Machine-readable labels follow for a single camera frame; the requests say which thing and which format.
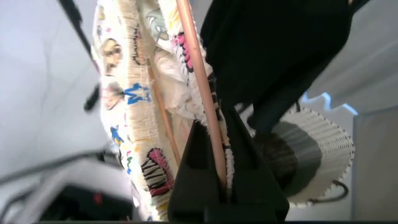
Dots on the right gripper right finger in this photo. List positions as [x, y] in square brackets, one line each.
[255, 186]

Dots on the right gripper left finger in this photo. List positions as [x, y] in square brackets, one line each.
[192, 186]

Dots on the cream printed garment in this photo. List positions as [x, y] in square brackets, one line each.
[140, 109]

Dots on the pink clothes hanger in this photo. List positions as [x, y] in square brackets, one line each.
[202, 77]

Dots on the black garment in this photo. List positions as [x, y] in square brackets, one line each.
[264, 46]

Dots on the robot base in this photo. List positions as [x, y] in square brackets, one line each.
[77, 186]

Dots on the white laundry basket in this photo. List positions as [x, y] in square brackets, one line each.
[320, 149]

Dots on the black clothes rack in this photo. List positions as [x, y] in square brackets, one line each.
[79, 37]

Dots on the white curtain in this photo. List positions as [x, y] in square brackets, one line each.
[357, 68]

